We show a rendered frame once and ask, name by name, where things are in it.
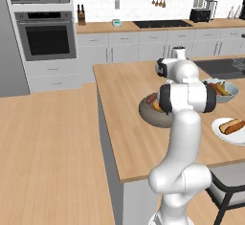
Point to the black round appliance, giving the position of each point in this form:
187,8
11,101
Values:
243,11

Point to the black toaster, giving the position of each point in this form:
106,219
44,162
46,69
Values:
199,15

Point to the black hob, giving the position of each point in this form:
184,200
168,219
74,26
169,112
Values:
162,24

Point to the grey base cupboard run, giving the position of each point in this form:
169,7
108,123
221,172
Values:
127,47

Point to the steel wall oven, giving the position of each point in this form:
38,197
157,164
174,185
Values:
48,37

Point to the grey stool with black frame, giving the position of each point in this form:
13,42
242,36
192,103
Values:
228,177

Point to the dark island sink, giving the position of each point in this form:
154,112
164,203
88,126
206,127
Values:
220,67

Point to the kitchen island cabinet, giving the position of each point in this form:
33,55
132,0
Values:
137,203

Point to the yellow-green food piece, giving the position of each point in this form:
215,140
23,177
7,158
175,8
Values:
223,89

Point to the pale blue bowl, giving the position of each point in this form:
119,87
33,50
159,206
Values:
228,97

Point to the grey drawers under oven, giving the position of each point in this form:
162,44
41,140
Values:
52,75

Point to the brown sausage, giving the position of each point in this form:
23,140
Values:
235,128

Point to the grey fridge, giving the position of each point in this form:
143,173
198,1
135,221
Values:
11,50

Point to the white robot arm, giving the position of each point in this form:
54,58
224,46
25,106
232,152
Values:
184,139

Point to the grey wall socket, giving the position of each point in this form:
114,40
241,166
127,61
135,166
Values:
117,4

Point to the wooden knife block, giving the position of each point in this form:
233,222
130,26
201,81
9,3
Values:
82,16

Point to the red food piece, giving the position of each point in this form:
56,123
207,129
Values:
214,87

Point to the red-brown sausage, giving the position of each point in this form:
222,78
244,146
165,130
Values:
151,98

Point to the white plate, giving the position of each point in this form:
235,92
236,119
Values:
223,137

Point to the pale bottle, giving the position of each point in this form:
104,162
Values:
238,12
231,13

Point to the grey-brown bowl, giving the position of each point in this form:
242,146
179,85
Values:
150,115

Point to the golden bun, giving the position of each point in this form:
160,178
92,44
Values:
156,106

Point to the tan bun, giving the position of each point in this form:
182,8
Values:
227,123

